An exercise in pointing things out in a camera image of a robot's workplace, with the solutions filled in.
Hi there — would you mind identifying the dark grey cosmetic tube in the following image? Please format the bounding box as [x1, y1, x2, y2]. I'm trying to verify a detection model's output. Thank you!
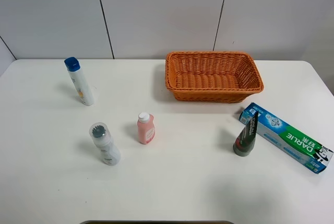
[233, 111, 258, 157]

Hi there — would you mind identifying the orange woven basket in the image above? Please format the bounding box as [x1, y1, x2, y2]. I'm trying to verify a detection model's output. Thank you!
[165, 51, 264, 103]

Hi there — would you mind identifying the Darlie toothpaste box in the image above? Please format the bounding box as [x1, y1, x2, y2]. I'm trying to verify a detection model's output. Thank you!
[239, 103, 333, 174]

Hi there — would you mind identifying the pink bottle white cap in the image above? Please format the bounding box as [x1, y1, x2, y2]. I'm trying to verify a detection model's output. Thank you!
[137, 112, 156, 145]

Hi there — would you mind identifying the white bottle with brush cap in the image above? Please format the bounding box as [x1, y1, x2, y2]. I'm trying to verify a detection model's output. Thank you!
[89, 122, 121, 166]

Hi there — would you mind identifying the white bottle blue cap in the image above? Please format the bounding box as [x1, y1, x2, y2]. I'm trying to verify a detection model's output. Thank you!
[64, 57, 94, 106]

